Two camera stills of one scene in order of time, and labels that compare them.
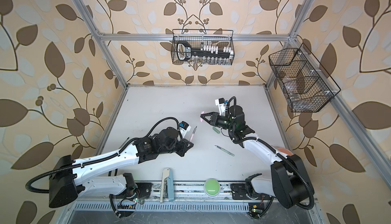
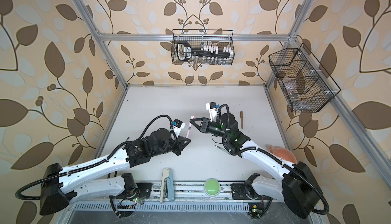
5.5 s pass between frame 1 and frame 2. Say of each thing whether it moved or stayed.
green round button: stayed
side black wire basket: stayed
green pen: stayed
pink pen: moved
